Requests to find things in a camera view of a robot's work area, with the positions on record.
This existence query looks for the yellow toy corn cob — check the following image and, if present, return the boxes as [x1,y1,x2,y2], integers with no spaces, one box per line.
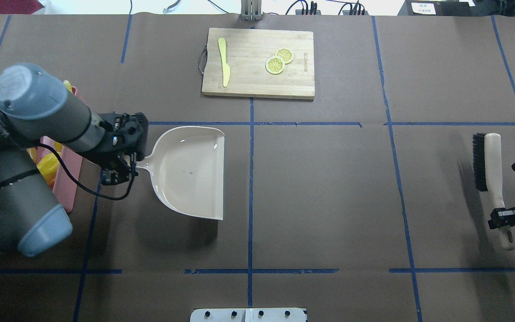
[63,80,74,93]

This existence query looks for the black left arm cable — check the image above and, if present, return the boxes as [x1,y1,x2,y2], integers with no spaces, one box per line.
[38,143,134,201]

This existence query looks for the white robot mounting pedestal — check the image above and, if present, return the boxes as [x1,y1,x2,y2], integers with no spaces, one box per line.
[190,307,308,322]

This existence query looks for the yellow plastic toy knife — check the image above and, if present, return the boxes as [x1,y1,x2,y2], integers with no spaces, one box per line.
[217,38,231,88]

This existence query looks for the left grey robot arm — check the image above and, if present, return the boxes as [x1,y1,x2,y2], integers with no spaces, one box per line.
[0,63,148,257]

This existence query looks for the pink plastic bin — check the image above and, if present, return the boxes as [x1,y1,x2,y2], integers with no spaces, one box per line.
[0,85,89,214]

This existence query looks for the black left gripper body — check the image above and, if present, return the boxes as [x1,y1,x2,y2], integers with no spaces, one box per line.
[80,112,148,173]

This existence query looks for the toy lemon slice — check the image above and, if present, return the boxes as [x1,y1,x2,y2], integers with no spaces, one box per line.
[264,55,286,75]
[274,47,295,64]

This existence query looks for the beige plastic dustpan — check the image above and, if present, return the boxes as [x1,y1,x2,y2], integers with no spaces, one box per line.
[136,126,226,220]

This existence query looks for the beige hand brush black bristles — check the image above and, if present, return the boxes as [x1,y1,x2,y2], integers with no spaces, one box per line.
[473,133,515,250]

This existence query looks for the wooden cutting board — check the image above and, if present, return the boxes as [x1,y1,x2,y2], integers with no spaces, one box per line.
[202,27,316,101]

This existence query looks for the aluminium frame post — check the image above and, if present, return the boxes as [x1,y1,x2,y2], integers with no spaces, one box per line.
[240,0,263,21]

